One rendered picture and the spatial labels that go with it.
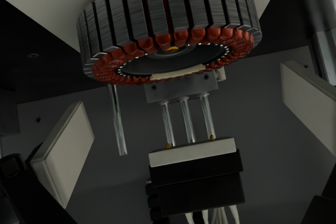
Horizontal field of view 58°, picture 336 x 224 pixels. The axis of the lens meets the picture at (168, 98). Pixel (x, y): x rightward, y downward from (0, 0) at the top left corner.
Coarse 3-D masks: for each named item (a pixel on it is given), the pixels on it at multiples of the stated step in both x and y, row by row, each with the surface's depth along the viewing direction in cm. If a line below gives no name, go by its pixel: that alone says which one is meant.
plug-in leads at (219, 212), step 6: (204, 210) 30; (216, 210) 34; (222, 210) 33; (234, 210) 30; (186, 216) 30; (204, 216) 30; (216, 216) 34; (222, 216) 33; (234, 216) 30; (192, 222) 33; (204, 222) 30; (216, 222) 34; (222, 222) 34
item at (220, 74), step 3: (222, 66) 32; (216, 69) 32; (219, 69) 32; (222, 69) 32; (216, 72) 32; (219, 72) 32; (222, 72) 32; (216, 75) 32; (219, 75) 32; (222, 75) 32; (216, 78) 32; (219, 78) 32; (222, 78) 32; (225, 78) 33
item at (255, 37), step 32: (96, 0) 15; (128, 0) 14; (160, 0) 14; (192, 0) 14; (224, 0) 15; (96, 32) 15; (128, 32) 14; (160, 32) 14; (192, 32) 14; (224, 32) 15; (256, 32) 17; (96, 64) 17; (128, 64) 20; (160, 64) 22; (192, 64) 22; (224, 64) 22
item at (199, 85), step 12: (204, 72) 31; (144, 84) 32; (156, 84) 32; (168, 84) 31; (180, 84) 31; (192, 84) 31; (204, 84) 31; (216, 84) 31; (156, 96) 31; (168, 96) 31; (180, 96) 31; (192, 96) 33
